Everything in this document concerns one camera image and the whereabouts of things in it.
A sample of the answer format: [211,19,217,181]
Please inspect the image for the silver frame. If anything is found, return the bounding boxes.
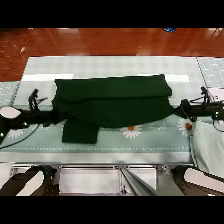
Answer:
[0,162,224,197]

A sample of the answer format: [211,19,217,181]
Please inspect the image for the black cable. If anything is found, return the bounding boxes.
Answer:
[186,127,199,167]
[0,123,42,150]

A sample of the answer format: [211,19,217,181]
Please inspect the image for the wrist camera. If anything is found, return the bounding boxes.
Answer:
[27,88,49,113]
[199,86,215,105]

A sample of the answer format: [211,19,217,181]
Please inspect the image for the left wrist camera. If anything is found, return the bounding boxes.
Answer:
[27,88,49,113]

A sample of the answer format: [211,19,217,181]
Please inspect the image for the dark green T-shirt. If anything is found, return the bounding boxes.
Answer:
[52,73,176,145]

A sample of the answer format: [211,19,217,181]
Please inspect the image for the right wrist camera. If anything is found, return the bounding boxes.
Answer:
[199,86,215,105]

